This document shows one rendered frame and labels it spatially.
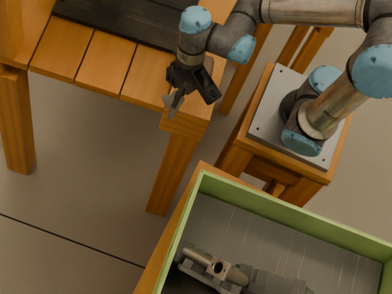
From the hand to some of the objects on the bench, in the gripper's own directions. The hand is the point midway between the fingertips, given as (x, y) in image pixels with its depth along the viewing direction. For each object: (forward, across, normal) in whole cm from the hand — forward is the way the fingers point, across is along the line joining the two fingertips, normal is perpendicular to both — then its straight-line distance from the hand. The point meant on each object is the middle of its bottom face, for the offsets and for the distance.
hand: (189, 108), depth 179 cm
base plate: (-7, -48, -64) cm, 80 cm away
